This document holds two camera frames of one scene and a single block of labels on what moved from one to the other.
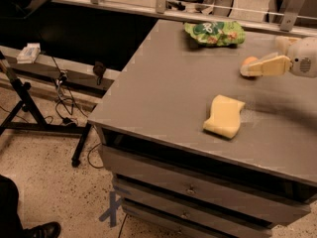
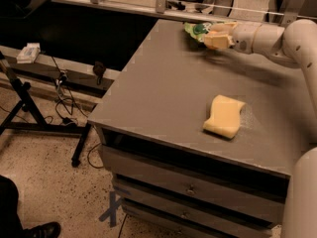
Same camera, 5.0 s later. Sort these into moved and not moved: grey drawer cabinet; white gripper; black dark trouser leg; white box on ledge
Moved: white gripper
Not moved: grey drawer cabinet; black dark trouser leg; white box on ledge
